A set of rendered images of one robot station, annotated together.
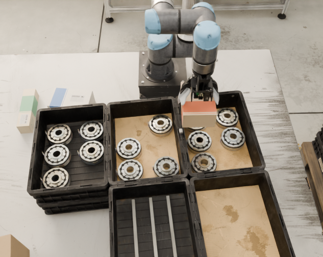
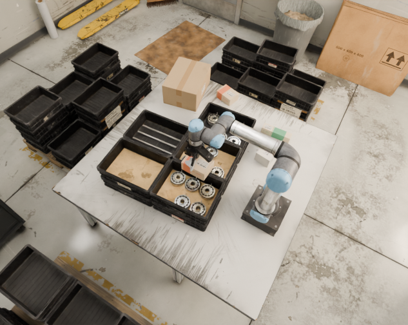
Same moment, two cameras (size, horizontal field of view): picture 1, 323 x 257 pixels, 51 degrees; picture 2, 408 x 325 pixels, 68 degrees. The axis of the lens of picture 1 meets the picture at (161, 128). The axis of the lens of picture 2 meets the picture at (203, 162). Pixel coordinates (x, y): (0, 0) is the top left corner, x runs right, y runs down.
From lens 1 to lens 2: 1.72 m
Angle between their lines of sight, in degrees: 57
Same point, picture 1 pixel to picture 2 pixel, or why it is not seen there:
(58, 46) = (394, 224)
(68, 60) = (314, 169)
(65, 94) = not seen: hidden behind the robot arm
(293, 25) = not seen: outside the picture
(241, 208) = (144, 180)
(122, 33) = (400, 287)
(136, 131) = (221, 162)
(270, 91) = (212, 279)
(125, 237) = (169, 132)
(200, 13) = (212, 131)
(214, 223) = (147, 166)
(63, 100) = not seen: hidden behind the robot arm
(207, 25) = (198, 124)
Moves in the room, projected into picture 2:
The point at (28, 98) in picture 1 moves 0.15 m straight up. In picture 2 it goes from (283, 133) to (288, 120)
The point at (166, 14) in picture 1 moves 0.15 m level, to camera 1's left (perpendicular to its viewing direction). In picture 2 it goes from (222, 118) to (235, 101)
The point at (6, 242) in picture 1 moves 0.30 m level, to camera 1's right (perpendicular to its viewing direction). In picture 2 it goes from (193, 92) to (173, 115)
